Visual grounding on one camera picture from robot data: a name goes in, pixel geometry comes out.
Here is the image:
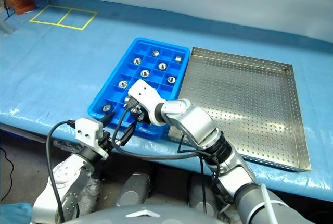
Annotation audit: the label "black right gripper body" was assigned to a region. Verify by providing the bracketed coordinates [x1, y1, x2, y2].
[129, 97, 152, 126]

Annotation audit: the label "grey robot torso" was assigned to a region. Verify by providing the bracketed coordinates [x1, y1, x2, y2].
[62, 204, 219, 224]

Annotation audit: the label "grey tape wrapped post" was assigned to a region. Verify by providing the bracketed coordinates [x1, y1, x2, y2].
[78, 178, 102, 214]

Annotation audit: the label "grey rounded shape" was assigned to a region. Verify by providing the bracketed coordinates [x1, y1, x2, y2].
[116, 173, 151, 207]
[188, 179, 216, 211]

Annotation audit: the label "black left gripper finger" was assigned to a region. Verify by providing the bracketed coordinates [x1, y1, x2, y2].
[100, 111, 116, 129]
[115, 123, 137, 147]

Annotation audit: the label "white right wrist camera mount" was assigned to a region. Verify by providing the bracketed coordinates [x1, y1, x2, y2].
[127, 79, 167, 127]

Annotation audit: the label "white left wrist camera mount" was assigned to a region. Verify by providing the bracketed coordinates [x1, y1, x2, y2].
[75, 118, 109, 160]

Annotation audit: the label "blue compartment tray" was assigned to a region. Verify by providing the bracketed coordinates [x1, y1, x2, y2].
[87, 36, 190, 141]

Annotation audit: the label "blue plastic table cover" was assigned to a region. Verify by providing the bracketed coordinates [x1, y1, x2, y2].
[0, 0, 333, 201]

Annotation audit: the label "black floor cable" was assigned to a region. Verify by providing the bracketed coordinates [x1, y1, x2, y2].
[0, 147, 14, 202]

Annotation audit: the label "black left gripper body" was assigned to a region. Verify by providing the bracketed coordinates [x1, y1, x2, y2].
[98, 129, 117, 155]

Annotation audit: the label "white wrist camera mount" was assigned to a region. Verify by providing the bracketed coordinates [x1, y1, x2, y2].
[75, 118, 109, 160]
[127, 79, 167, 127]

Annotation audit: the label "blue cloth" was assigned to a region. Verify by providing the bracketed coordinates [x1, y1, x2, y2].
[0, 202, 33, 224]

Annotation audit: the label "yellow tape floor squares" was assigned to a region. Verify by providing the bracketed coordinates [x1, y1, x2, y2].
[29, 5, 98, 31]

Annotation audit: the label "perforated metal tray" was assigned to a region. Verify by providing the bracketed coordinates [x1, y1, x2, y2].
[168, 46, 312, 173]

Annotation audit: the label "white cable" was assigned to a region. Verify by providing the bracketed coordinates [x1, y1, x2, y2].
[261, 183, 278, 221]

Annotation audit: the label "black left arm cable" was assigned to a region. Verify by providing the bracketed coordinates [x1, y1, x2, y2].
[46, 119, 76, 223]

